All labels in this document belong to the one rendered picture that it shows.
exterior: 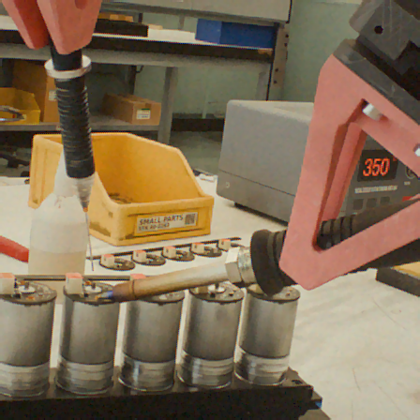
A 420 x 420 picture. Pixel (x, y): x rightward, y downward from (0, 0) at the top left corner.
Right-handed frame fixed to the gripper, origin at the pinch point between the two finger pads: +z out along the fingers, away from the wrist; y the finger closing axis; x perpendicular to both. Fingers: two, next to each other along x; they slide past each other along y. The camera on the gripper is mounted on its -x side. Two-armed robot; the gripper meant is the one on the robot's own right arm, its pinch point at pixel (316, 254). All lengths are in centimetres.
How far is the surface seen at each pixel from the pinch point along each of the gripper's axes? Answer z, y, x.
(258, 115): 9.5, -43.6, -15.0
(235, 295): 5.5, -4.6, -1.9
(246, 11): 50, -291, -100
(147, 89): 168, -494, -189
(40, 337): 9.7, 1.7, -6.2
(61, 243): 14.2, -12.6, -12.7
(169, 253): 16.6, -26.0, -10.2
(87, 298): 7.8, 0.3, -6.0
